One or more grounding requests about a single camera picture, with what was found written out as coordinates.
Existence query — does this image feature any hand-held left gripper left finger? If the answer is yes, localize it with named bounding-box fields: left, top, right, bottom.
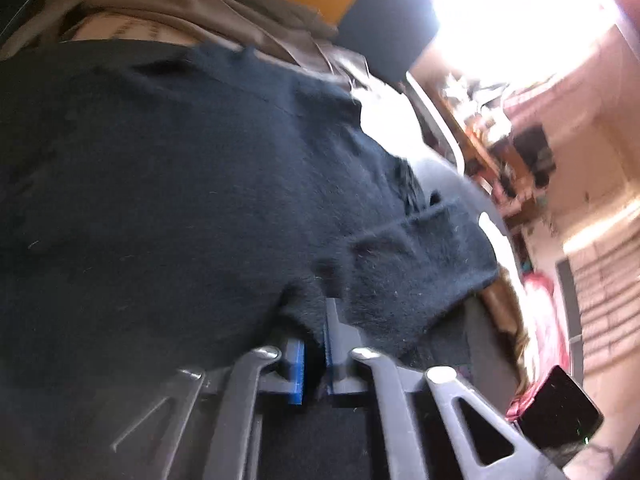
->
left=107, top=335, right=307, bottom=480

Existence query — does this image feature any red patterned blanket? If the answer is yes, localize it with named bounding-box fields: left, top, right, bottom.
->
left=505, top=270, right=574, bottom=422

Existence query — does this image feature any black fuzzy sweater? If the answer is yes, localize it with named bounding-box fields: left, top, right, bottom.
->
left=0, top=40, right=501, bottom=411

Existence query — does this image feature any beige garment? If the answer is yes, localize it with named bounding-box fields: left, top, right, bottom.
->
left=0, top=0, right=371, bottom=91

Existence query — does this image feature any black smartphone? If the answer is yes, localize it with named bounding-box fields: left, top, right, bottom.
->
left=516, top=365, right=604, bottom=455

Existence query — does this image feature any metal tube chair frame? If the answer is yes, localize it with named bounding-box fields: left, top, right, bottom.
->
left=404, top=71, right=467, bottom=173

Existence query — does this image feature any brown cushion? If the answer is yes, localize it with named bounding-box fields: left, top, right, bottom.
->
left=479, top=265, right=532, bottom=378

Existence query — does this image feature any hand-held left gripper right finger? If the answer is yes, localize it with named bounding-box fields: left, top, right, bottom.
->
left=322, top=297, right=568, bottom=480

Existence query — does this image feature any cluttered wooden shelf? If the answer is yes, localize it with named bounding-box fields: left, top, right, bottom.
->
left=440, top=75, right=557, bottom=221

